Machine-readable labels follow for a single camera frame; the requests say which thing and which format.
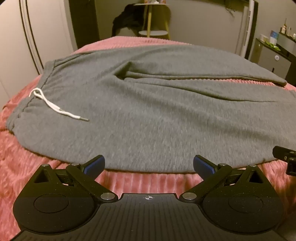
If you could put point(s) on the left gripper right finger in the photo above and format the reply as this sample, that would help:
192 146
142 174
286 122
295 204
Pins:
216 176

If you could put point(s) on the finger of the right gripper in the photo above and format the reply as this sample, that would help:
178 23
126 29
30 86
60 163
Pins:
288 156

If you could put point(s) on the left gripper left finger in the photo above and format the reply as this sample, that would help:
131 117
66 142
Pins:
81 176

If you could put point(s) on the grey sweatpants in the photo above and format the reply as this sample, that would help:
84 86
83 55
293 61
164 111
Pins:
153 108

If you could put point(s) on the pink ribbed bedspread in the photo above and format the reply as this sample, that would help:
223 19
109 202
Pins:
18 164

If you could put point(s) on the grey cabinet with counter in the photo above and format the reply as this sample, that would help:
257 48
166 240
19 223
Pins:
279 61

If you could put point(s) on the blue white box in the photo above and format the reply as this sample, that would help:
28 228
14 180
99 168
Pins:
273 37

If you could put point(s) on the white wardrobe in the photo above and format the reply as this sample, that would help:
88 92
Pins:
32 33

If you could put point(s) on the white round side table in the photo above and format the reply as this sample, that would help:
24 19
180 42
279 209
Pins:
155 23

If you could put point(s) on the black garment on table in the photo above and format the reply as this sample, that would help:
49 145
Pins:
131 17

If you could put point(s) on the white drawstring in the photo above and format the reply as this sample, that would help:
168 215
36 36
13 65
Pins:
37 92

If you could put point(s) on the white door frame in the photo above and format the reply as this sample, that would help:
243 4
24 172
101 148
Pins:
247 29

